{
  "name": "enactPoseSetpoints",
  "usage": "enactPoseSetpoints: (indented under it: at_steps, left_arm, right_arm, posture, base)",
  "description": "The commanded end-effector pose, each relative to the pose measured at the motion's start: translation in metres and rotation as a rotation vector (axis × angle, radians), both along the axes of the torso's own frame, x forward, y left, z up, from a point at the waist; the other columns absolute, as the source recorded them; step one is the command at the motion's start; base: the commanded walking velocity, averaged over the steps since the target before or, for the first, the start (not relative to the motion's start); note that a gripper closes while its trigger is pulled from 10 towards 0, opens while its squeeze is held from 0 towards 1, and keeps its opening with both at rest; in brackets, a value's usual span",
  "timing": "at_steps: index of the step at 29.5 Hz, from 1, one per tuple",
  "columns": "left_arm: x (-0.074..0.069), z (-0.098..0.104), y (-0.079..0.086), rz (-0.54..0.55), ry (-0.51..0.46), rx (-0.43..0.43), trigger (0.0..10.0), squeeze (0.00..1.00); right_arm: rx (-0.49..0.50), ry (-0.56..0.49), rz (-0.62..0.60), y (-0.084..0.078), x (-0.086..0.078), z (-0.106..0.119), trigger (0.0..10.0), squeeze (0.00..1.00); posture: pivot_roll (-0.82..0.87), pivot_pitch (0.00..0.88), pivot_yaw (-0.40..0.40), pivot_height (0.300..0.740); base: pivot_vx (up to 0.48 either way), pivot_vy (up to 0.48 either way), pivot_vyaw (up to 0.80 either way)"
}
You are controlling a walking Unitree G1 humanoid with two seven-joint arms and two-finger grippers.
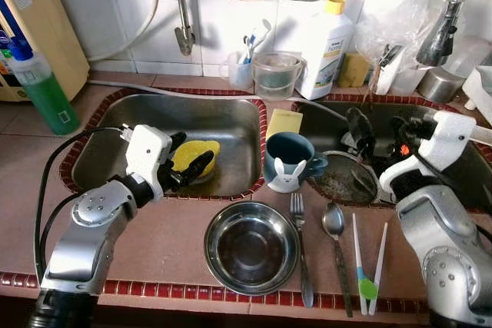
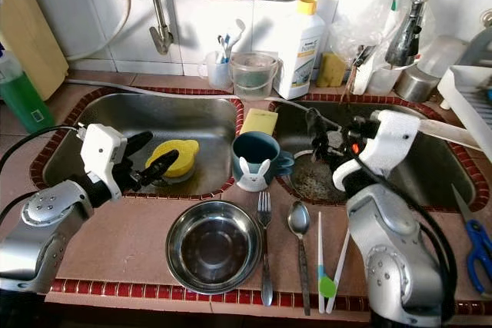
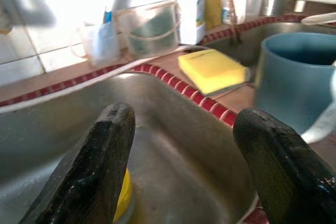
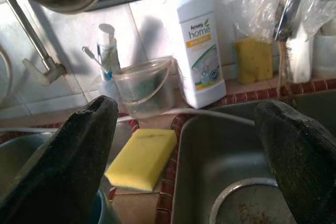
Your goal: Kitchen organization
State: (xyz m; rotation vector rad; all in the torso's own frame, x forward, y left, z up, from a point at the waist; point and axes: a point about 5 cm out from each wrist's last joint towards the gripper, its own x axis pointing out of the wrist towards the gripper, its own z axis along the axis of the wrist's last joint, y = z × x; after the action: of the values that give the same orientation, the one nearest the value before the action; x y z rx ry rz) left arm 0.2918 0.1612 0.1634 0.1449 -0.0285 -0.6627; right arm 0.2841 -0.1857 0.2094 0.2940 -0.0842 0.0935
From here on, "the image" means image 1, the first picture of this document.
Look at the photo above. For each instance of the steel fork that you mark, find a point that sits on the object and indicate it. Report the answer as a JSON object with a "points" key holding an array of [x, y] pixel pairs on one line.
{"points": [[297, 207]]}

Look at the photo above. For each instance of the white brush holder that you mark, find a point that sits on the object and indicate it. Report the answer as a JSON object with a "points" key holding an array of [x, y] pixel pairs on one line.
{"points": [[400, 74]]}

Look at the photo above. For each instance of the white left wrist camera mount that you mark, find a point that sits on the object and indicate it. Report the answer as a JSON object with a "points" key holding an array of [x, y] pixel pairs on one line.
{"points": [[146, 155]]}

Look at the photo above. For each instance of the beige water ionizer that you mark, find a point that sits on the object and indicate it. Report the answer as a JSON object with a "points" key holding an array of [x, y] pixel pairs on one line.
{"points": [[46, 28]]}

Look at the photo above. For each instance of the chrome kitchen faucet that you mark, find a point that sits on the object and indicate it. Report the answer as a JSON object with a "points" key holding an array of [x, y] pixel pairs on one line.
{"points": [[440, 36]]}

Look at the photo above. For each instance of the small steel cup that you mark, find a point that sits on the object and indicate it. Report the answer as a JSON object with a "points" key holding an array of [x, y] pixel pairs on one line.
{"points": [[438, 86]]}

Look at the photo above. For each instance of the green dish soap bottle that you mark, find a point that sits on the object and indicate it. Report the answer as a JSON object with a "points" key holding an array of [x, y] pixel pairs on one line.
{"points": [[50, 101]]}

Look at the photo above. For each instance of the clear plastic bag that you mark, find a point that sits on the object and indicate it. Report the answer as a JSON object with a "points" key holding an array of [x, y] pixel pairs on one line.
{"points": [[400, 13]]}

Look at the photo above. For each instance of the white filter tube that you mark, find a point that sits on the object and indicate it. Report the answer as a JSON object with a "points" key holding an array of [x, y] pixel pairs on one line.
{"points": [[138, 32]]}

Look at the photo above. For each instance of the blue rabbit mug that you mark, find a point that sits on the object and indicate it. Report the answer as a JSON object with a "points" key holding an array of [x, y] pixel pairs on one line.
{"points": [[288, 155]]}

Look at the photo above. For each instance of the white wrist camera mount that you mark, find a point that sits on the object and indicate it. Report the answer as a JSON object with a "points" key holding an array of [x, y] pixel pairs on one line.
{"points": [[146, 155], [442, 144]]}

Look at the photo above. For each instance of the white detergent bottle yellow cap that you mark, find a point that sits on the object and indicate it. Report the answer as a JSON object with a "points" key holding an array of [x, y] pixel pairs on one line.
{"points": [[327, 51]]}

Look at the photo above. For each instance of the chrome filter tap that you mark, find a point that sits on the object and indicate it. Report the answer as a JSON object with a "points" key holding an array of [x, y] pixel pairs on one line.
{"points": [[183, 24]]}

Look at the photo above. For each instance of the yellow sponge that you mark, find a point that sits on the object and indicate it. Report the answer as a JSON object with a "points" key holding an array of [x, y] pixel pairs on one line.
{"points": [[284, 122]]}

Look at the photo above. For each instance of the steel bowl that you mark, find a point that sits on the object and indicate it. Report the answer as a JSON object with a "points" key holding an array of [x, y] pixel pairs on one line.
{"points": [[250, 251]]}

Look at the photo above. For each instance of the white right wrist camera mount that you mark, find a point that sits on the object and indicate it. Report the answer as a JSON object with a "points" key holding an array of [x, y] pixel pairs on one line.
{"points": [[442, 144]]}

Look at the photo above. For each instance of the white toothbrush cup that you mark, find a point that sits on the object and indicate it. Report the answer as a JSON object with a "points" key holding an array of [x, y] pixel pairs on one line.
{"points": [[240, 76]]}

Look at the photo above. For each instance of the white chopsticks green clip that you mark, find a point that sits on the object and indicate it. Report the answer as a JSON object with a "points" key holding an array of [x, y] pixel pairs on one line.
{"points": [[367, 288]]}

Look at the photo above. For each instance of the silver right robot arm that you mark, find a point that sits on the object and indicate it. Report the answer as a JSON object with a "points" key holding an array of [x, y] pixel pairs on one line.
{"points": [[438, 251]]}

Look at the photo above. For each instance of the steel spoon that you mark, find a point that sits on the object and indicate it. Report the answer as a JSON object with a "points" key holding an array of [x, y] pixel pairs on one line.
{"points": [[334, 220]]}

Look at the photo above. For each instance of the yellow scouring pad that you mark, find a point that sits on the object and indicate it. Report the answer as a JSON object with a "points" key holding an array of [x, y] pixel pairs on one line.
{"points": [[352, 71]]}

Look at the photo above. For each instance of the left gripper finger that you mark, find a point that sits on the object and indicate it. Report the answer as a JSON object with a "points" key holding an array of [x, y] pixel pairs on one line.
{"points": [[177, 142], [196, 168]]}

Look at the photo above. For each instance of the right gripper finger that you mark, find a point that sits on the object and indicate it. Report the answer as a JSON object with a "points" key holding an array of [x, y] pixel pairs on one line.
{"points": [[361, 134], [405, 130]]}

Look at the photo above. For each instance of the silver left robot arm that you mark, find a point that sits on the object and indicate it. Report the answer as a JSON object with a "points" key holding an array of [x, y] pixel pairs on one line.
{"points": [[84, 236]]}

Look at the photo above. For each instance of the steel sink basin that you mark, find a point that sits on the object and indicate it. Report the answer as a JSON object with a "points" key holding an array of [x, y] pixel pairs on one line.
{"points": [[154, 117], [319, 132]]}

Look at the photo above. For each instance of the clear plastic container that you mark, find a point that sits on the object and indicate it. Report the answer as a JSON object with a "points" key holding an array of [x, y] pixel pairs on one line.
{"points": [[469, 55]]}

